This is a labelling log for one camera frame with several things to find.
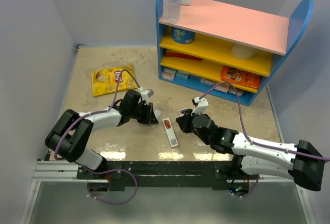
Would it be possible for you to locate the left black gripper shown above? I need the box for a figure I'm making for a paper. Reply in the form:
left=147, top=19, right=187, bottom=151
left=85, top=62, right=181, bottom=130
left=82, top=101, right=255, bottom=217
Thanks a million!
left=130, top=102, right=158, bottom=124

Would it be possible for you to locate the white battery cover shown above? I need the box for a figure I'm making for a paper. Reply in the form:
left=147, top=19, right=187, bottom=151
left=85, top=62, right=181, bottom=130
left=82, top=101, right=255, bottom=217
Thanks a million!
left=155, top=109, right=162, bottom=119

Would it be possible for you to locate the wide white remote control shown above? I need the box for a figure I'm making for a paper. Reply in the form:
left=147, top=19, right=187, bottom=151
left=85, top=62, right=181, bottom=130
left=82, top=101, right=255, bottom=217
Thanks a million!
left=178, top=108, right=192, bottom=117

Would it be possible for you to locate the red battery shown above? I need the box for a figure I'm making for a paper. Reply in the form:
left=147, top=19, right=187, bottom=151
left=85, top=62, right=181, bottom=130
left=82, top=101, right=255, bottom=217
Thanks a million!
left=164, top=120, right=171, bottom=129

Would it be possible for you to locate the slim white remote control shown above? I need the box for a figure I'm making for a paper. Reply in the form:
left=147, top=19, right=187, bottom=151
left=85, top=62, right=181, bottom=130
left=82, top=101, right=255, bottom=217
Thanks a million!
left=162, top=118, right=179, bottom=148

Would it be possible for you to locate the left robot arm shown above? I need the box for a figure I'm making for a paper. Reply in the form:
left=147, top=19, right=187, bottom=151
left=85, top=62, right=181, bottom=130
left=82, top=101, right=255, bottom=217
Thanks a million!
left=45, top=88, right=159, bottom=179

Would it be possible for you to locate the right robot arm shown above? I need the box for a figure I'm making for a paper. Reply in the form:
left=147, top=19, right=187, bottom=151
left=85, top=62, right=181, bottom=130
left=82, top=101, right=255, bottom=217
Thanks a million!
left=176, top=114, right=325, bottom=191

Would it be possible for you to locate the tissue pack centre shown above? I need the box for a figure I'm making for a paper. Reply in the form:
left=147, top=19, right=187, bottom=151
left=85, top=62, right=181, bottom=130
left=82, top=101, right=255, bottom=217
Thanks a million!
left=201, top=78, right=216, bottom=86

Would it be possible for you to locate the teal tissue pack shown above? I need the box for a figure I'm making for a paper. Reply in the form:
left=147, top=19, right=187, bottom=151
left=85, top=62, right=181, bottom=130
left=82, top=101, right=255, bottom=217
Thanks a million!
left=175, top=70, right=190, bottom=80

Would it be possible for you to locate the tissue pack far left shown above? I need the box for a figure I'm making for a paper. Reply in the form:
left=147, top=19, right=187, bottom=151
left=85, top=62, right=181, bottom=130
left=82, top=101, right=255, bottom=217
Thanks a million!
left=161, top=67, right=176, bottom=81

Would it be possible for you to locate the tissue pack red label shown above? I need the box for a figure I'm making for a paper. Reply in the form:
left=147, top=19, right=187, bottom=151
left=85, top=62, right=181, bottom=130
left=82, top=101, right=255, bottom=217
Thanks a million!
left=214, top=83, right=230, bottom=93

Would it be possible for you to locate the tissue pack far right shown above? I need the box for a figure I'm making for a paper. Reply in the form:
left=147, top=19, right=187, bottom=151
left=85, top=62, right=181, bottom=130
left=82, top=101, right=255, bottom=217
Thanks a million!
left=228, top=87, right=244, bottom=96

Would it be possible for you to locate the yellow Lays chips bag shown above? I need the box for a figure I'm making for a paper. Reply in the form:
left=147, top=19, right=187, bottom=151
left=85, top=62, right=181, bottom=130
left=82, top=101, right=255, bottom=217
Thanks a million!
left=91, top=64, right=138, bottom=97

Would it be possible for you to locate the orange snack package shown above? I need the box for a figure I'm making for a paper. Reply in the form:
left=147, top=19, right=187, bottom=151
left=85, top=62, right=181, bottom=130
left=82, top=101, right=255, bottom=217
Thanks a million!
left=221, top=66, right=260, bottom=89

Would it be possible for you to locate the red flat box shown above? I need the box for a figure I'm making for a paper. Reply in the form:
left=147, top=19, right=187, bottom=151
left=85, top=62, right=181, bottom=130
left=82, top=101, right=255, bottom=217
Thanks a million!
left=165, top=50, right=202, bottom=60

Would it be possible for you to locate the blue wooden shelf unit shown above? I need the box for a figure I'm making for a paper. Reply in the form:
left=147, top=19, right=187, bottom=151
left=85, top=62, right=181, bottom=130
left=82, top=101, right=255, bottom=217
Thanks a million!
left=155, top=0, right=314, bottom=106

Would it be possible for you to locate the blue printed can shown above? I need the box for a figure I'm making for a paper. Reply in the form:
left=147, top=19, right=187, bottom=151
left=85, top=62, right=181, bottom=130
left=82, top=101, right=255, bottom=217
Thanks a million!
left=172, top=27, right=195, bottom=44

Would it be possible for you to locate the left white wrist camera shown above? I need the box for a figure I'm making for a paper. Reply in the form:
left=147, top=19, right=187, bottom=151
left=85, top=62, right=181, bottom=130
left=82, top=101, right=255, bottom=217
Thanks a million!
left=137, top=87, right=154, bottom=105

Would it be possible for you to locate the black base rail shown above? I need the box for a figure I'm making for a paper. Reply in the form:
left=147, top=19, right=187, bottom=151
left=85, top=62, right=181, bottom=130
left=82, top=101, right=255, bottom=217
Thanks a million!
left=77, top=161, right=258, bottom=193

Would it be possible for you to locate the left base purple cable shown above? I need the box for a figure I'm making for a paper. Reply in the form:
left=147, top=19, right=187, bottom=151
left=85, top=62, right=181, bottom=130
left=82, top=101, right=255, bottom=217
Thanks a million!
left=87, top=167, right=138, bottom=206

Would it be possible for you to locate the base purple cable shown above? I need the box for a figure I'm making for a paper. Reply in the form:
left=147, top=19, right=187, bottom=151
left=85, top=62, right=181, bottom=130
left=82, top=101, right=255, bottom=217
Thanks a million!
left=87, top=167, right=138, bottom=206
left=230, top=174, right=260, bottom=199

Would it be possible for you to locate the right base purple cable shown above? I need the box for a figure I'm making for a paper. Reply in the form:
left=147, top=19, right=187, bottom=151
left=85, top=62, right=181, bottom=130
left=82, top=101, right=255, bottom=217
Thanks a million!
left=230, top=174, right=260, bottom=199

